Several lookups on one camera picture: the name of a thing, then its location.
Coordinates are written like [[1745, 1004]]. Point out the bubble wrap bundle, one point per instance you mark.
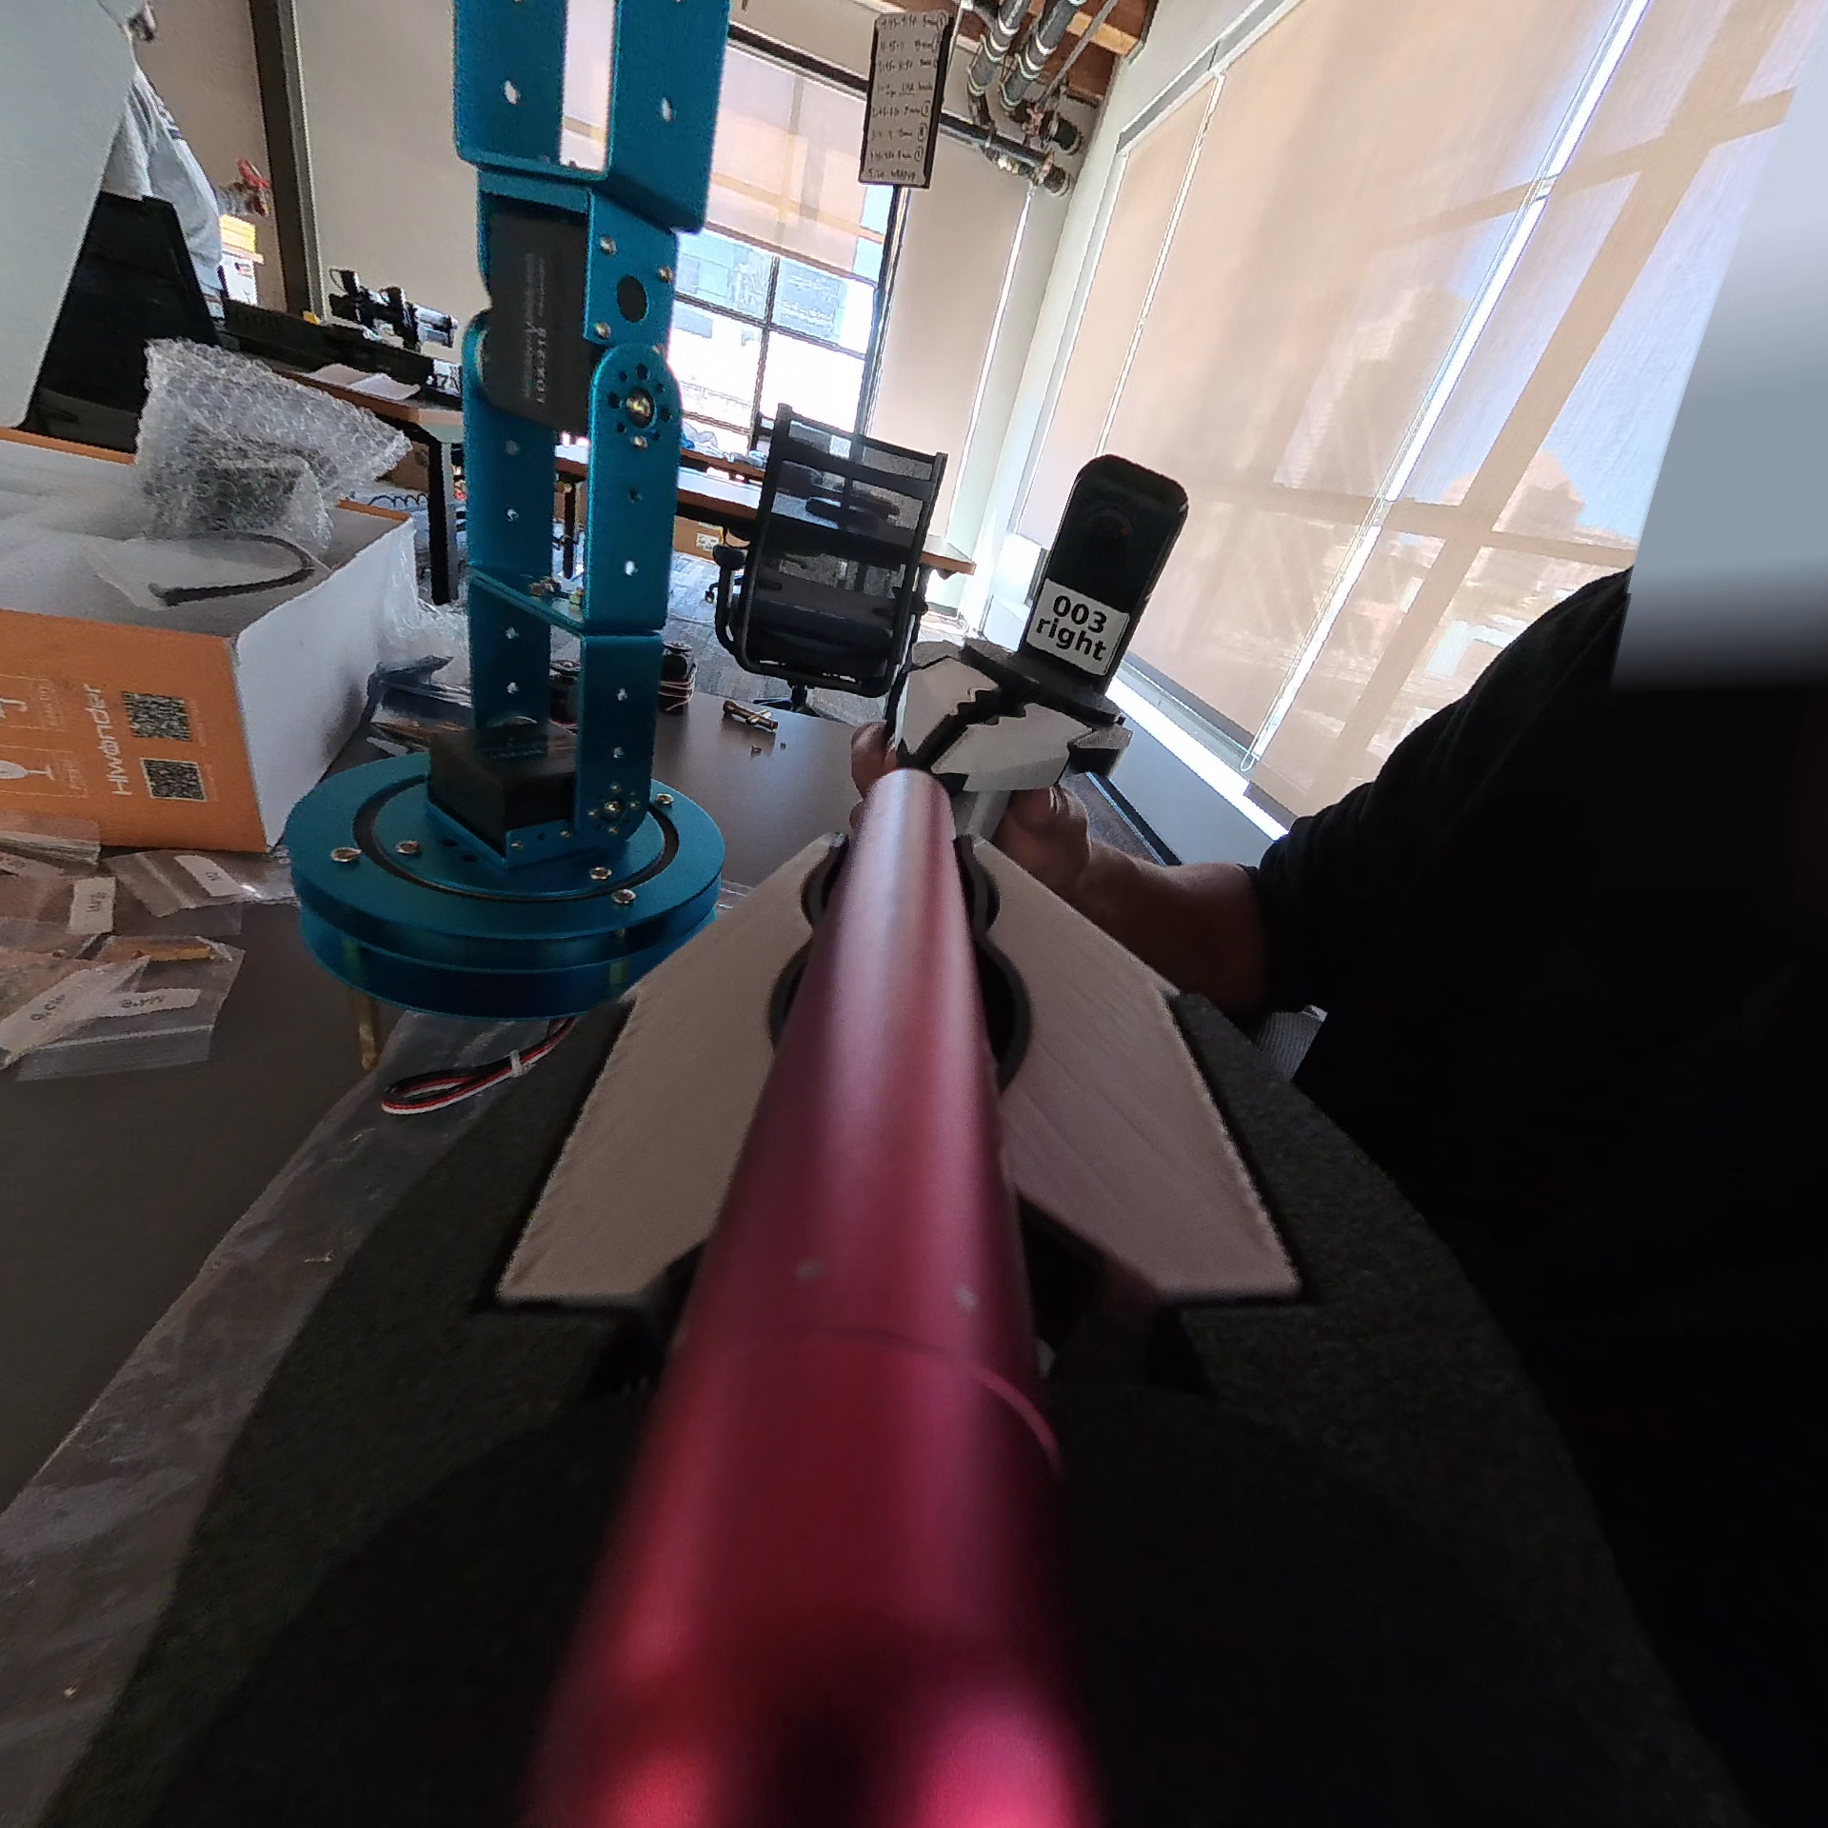
[[230, 415]]

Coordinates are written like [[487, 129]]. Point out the large beige roller blind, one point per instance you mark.
[[1429, 359]]

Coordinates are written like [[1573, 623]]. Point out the wooden office table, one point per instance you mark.
[[714, 500]]

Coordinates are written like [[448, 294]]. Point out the ceiling pipes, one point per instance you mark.
[[1021, 101]]

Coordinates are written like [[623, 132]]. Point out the narrow beige roller blind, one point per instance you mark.
[[1127, 315]]

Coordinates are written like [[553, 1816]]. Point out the blue toy robot arm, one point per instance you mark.
[[498, 671]]

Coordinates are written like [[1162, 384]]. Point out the black mesh office chair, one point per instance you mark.
[[843, 631]]

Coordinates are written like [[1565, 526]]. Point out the pile of small plastic bags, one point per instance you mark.
[[85, 986]]

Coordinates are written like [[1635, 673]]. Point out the person's right hand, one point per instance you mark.
[[1055, 859]]

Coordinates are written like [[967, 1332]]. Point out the black device on table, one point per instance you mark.
[[380, 308]]

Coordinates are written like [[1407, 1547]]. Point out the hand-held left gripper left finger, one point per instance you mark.
[[642, 1144]]

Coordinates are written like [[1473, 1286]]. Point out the black monitor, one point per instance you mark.
[[123, 315]]

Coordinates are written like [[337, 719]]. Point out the black servo motor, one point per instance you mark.
[[676, 680]]

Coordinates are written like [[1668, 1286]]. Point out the small brass screws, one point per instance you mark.
[[742, 711]]

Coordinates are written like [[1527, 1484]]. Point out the black office table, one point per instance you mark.
[[300, 342]]

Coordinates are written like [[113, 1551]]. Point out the yellow box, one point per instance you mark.
[[242, 264]]

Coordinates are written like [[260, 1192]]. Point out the paned window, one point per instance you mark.
[[779, 336]]

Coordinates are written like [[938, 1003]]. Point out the person's right forearm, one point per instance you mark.
[[1371, 887]]

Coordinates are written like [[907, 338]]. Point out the white and orange cardboard box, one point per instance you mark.
[[129, 714]]

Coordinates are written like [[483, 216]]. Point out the clear plastic sheet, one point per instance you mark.
[[185, 1373]]

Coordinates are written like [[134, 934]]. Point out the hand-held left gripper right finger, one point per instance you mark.
[[1144, 1144]]

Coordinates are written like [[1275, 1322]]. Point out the hanging paper sign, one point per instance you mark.
[[904, 101]]

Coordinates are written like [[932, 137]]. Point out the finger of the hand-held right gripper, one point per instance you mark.
[[1043, 745], [928, 699]]

